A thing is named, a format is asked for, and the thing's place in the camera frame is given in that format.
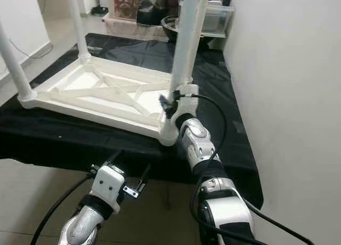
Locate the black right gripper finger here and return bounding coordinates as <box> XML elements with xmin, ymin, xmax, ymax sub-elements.
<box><xmin>159</xmin><ymin>94</ymin><xmax>175</xmax><ymax>118</ymax></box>

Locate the white plastic children table top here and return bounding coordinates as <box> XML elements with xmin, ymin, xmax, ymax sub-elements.
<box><xmin>19</xmin><ymin>56</ymin><xmax>192</xmax><ymax>147</ymax></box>

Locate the black tablecloth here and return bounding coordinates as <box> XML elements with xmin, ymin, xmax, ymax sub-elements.
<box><xmin>0</xmin><ymin>32</ymin><xmax>264</xmax><ymax>209</ymax></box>

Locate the beige patterned cloth bench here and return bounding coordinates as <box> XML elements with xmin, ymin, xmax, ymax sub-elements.
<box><xmin>104</xmin><ymin>19</ymin><xmax>166</xmax><ymax>42</ymax></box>

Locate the black plastic bag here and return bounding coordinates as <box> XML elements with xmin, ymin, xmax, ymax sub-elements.
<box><xmin>136</xmin><ymin>0</ymin><xmax>170</xmax><ymax>26</ymax></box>

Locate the black floor cleaning device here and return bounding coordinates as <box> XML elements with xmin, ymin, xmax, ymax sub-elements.
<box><xmin>91</xmin><ymin>5</ymin><xmax>109</xmax><ymax>17</ymax></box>

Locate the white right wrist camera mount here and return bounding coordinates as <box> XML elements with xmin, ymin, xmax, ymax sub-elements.
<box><xmin>173</xmin><ymin>84</ymin><xmax>199</xmax><ymax>124</ymax></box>

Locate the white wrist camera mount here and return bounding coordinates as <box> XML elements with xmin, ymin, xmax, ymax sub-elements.
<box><xmin>173</xmin><ymin>84</ymin><xmax>199</xmax><ymax>124</ymax></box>
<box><xmin>90</xmin><ymin>164</ymin><xmax>126</xmax><ymax>215</ymax></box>

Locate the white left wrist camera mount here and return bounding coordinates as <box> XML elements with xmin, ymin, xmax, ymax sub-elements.
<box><xmin>90</xmin><ymin>164</ymin><xmax>126</xmax><ymax>215</ymax></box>

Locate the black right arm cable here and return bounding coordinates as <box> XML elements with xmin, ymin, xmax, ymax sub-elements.
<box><xmin>184</xmin><ymin>94</ymin><xmax>316</xmax><ymax>245</ymax></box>

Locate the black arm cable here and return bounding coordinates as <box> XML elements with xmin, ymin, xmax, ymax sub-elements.
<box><xmin>29</xmin><ymin>173</ymin><xmax>95</xmax><ymax>245</ymax></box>
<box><xmin>184</xmin><ymin>94</ymin><xmax>316</xmax><ymax>245</ymax></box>

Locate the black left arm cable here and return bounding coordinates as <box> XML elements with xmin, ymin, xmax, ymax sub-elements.
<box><xmin>29</xmin><ymin>173</ymin><xmax>95</xmax><ymax>245</ymax></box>

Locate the black wall cable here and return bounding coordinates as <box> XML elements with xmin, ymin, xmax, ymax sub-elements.
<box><xmin>11</xmin><ymin>40</ymin><xmax>55</xmax><ymax>60</ymax></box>

